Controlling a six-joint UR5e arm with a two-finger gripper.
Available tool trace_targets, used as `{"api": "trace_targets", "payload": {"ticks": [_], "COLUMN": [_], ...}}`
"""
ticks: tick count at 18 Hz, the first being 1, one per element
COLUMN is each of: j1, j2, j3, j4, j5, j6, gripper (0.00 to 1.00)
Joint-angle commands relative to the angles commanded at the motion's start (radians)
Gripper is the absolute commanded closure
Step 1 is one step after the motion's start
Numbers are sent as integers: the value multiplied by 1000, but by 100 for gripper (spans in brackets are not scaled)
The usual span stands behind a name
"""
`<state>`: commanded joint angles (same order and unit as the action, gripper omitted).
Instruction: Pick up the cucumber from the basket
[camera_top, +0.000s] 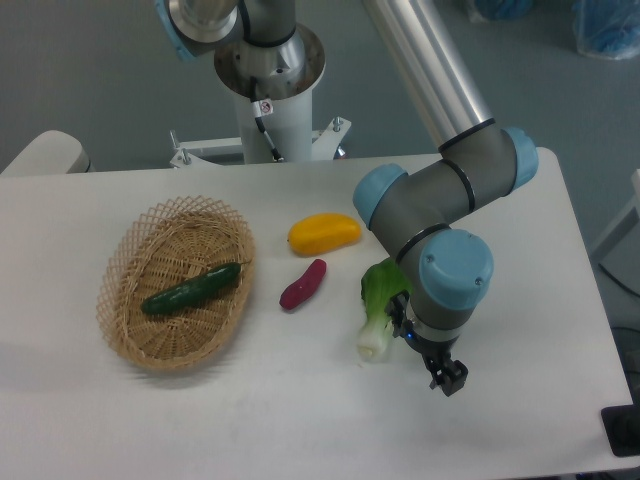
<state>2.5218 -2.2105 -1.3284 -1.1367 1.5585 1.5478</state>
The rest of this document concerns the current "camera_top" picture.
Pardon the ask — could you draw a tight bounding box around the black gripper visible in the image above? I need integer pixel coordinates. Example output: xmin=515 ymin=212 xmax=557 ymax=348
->
xmin=391 ymin=294 xmax=468 ymax=397

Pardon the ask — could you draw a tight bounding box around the green cucumber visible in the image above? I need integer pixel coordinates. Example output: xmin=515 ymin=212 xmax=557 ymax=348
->
xmin=140 ymin=262 xmax=243 ymax=316

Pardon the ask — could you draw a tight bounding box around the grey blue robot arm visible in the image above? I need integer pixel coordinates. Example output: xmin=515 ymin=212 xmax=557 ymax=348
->
xmin=155 ymin=1 xmax=538 ymax=395

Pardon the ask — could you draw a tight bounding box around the woven wicker basket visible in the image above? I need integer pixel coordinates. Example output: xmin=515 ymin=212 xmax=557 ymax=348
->
xmin=97 ymin=196 xmax=255 ymax=371

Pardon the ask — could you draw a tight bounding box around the green bok choy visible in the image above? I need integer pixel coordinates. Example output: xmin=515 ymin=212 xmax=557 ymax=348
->
xmin=356 ymin=258 xmax=412 ymax=362

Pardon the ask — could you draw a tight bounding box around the purple sweet potato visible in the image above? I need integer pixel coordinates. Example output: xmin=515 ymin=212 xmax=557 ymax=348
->
xmin=279 ymin=259 xmax=327 ymax=311

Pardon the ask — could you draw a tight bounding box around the black device at table edge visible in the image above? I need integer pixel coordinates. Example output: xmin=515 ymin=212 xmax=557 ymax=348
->
xmin=601 ymin=405 xmax=639 ymax=458

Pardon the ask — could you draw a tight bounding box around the yellow mango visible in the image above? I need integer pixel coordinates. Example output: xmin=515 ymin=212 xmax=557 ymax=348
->
xmin=287 ymin=213 xmax=361 ymax=256

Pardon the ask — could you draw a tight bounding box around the blue plastic bag left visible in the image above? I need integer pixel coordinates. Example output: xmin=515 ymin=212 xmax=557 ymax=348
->
xmin=466 ymin=0 xmax=534 ymax=22

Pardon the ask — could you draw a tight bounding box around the blue plastic bag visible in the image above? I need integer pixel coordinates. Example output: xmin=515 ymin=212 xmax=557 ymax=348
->
xmin=466 ymin=0 xmax=534 ymax=22
xmin=572 ymin=0 xmax=639 ymax=60

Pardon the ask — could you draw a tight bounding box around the blue plastic bag right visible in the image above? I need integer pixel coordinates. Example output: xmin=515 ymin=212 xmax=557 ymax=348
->
xmin=572 ymin=0 xmax=639 ymax=60

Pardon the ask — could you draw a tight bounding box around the white chair back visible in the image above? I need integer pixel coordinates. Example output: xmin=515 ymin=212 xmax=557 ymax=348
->
xmin=1 ymin=130 xmax=95 ymax=178

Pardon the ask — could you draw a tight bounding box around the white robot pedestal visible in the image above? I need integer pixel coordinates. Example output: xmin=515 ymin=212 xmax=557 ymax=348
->
xmin=170 ymin=24 xmax=351 ymax=168

